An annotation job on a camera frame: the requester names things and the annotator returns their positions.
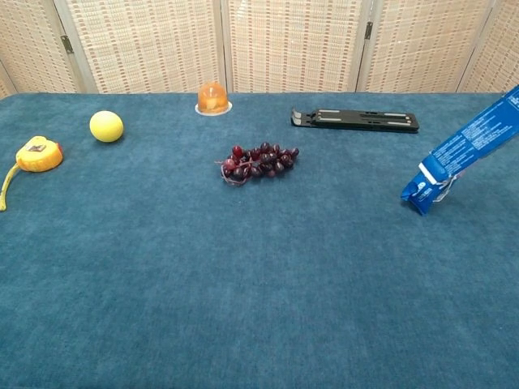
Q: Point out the woven folding screen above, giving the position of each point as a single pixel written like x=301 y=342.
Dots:
x=259 y=44

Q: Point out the bunch of dark red grapes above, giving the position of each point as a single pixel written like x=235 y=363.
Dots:
x=259 y=162

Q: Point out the blue toothpaste box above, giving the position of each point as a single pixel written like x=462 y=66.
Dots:
x=466 y=154

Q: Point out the black folding laptop stand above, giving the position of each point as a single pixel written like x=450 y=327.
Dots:
x=355 y=120

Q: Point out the orange jelly cup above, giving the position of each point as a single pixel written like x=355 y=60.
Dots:
x=212 y=98

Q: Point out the blue table cloth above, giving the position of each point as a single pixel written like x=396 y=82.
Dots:
x=259 y=263

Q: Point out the yellow ball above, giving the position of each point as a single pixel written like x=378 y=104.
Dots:
x=106 y=126

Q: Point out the yellow tape measure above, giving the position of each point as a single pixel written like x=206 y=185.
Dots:
x=38 y=155

